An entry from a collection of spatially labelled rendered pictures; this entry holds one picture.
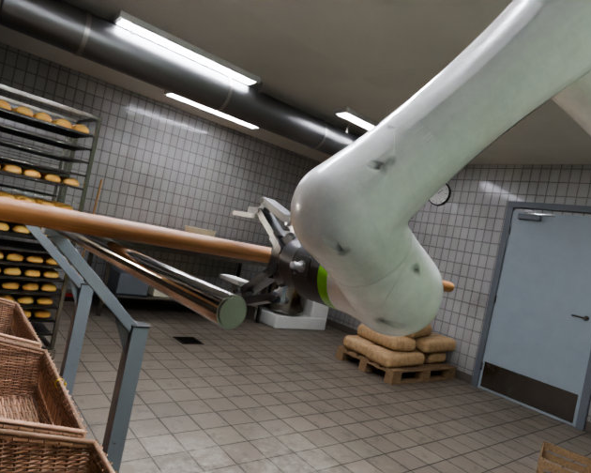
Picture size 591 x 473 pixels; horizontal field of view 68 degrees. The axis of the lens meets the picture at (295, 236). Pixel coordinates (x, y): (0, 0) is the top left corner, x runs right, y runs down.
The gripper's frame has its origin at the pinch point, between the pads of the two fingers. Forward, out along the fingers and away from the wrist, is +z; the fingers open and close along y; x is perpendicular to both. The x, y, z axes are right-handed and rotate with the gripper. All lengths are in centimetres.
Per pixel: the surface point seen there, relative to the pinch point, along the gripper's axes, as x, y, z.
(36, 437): -20, 44, 25
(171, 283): -23.5, 3.5, -25.5
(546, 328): 461, 34, 104
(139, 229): -18.5, -0.1, -1.2
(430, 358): 412, 98, 198
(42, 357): -8, 49, 84
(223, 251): -3.5, 1.1, -1.3
